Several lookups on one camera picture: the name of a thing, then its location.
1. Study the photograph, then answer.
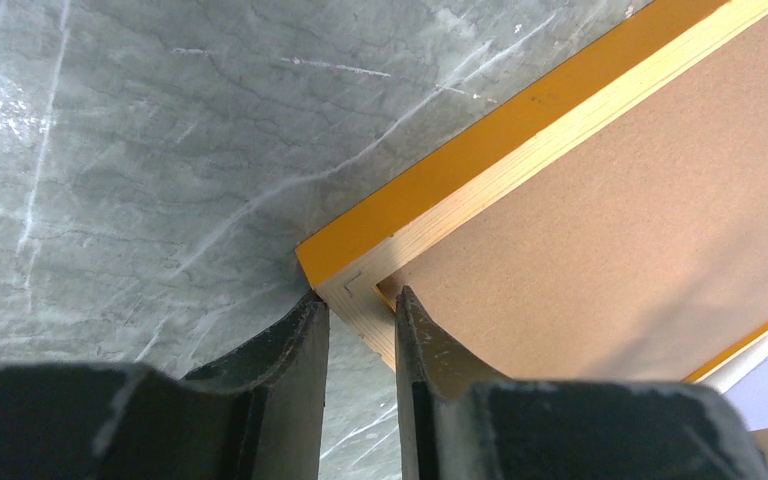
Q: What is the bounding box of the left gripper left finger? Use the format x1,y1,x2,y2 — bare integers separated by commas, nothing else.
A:
0,292,329,479

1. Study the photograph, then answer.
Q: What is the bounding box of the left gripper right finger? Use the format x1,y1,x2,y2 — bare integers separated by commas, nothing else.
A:
395,287,768,479

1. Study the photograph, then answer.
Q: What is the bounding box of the orange picture frame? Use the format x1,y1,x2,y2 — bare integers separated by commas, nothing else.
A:
297,1,768,390

